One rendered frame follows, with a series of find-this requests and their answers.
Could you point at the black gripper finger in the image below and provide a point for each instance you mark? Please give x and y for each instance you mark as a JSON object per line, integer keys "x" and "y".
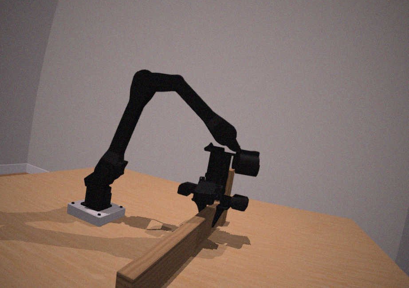
{"x": 201, "y": 206}
{"x": 219, "y": 211}

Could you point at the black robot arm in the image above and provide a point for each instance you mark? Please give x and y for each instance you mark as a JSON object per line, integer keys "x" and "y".
{"x": 112, "y": 164}

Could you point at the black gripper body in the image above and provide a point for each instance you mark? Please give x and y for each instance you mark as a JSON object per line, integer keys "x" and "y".
{"x": 236, "y": 201}

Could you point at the brown wooden post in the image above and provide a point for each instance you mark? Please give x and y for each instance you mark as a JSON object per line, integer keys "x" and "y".
{"x": 228, "y": 189}

